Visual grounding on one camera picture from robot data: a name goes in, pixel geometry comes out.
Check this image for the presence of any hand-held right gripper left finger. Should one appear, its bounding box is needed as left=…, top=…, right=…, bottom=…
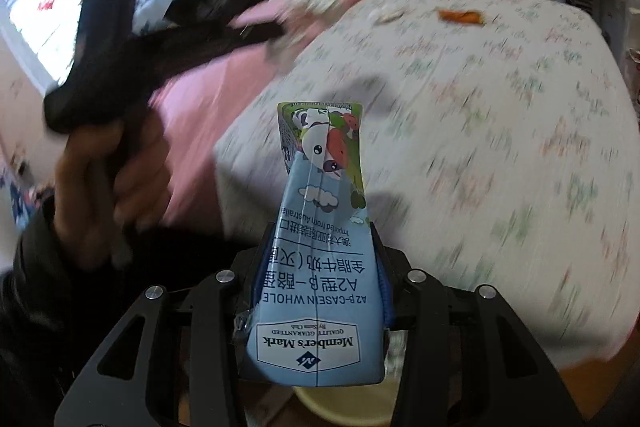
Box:
left=52, top=227, right=273, bottom=427

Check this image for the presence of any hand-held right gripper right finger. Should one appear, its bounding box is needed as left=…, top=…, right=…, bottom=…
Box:
left=367, top=219, right=586, bottom=427

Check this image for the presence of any blue milk carton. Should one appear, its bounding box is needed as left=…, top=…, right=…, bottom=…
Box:
left=235, top=99, right=388, bottom=388

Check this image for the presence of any cream bowl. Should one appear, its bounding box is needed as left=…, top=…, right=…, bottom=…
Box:
left=292, top=382, right=401, bottom=427

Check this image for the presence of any person's left forearm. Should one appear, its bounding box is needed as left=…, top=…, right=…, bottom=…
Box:
left=0, top=194, right=251, bottom=427

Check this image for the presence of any person's left hand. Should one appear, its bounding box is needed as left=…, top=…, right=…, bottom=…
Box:
left=54, top=107, right=173, bottom=268

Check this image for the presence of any window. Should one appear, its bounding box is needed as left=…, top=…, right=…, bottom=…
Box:
left=0, top=0, right=86, bottom=98

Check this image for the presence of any pink blanket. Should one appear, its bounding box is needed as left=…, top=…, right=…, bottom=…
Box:
left=150, top=0, right=441, bottom=248

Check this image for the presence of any crumpled white tissue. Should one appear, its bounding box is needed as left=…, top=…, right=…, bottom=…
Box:
left=367, top=4, right=403, bottom=24

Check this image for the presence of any orange peel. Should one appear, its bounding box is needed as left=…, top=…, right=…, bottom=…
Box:
left=437, top=8, right=485, bottom=28

